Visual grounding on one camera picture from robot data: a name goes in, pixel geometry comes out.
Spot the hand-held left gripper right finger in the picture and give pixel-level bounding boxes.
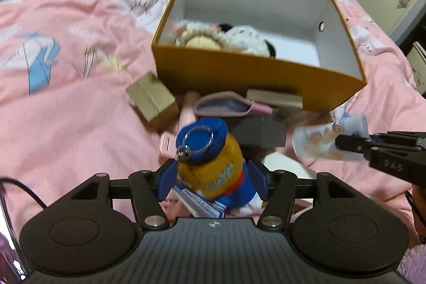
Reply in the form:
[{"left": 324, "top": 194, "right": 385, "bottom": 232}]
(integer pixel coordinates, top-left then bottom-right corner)
[{"left": 246, "top": 159, "right": 380, "bottom": 231}]

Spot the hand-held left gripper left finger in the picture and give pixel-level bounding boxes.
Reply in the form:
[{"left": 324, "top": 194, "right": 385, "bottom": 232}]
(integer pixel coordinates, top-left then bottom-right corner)
[{"left": 47, "top": 159, "right": 182, "bottom": 231}]

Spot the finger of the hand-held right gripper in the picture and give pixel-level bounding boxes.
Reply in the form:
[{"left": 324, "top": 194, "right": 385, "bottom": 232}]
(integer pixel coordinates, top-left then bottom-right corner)
[
  {"left": 364, "top": 131, "right": 426, "bottom": 151},
  {"left": 335, "top": 134, "right": 375, "bottom": 162}
]

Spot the duck plush toy blue hat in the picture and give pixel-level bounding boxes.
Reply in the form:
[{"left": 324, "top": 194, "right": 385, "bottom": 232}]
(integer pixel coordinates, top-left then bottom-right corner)
[{"left": 171, "top": 118, "right": 267, "bottom": 218}]

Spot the dark grey box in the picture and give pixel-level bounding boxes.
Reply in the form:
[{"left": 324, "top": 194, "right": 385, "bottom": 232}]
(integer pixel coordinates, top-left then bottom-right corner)
[{"left": 233, "top": 114, "right": 287, "bottom": 150}]

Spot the pink pouch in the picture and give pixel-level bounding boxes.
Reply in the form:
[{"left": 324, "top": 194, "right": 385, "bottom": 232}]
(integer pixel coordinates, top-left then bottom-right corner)
[{"left": 194, "top": 90, "right": 273, "bottom": 118}]

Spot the small gold box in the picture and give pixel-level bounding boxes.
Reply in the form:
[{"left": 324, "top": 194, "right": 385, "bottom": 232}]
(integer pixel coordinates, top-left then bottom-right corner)
[{"left": 126, "top": 71, "right": 180, "bottom": 131}]

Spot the orange cardboard box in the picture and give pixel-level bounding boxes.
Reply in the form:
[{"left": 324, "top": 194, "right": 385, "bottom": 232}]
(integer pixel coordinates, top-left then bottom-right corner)
[{"left": 151, "top": 0, "right": 367, "bottom": 113}]

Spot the purple fluffy rug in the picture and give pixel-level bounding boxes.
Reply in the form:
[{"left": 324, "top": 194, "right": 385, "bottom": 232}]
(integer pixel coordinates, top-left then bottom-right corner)
[{"left": 396, "top": 244, "right": 426, "bottom": 284}]

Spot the white bunny plush toy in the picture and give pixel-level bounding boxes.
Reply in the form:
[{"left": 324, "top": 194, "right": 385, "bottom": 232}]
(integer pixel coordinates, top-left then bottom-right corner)
[{"left": 216, "top": 24, "right": 277, "bottom": 58}]

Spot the beige crochet doll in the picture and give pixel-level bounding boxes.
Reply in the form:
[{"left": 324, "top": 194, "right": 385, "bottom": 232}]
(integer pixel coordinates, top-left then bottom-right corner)
[{"left": 175, "top": 21, "right": 230, "bottom": 52}]

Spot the pink printed blanket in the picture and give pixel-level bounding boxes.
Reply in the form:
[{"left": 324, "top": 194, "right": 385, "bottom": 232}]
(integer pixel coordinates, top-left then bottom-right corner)
[{"left": 0, "top": 0, "right": 426, "bottom": 271}]

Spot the black cable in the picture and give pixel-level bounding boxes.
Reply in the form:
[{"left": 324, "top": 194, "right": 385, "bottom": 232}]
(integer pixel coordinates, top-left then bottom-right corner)
[{"left": 0, "top": 177, "right": 50, "bottom": 258}]

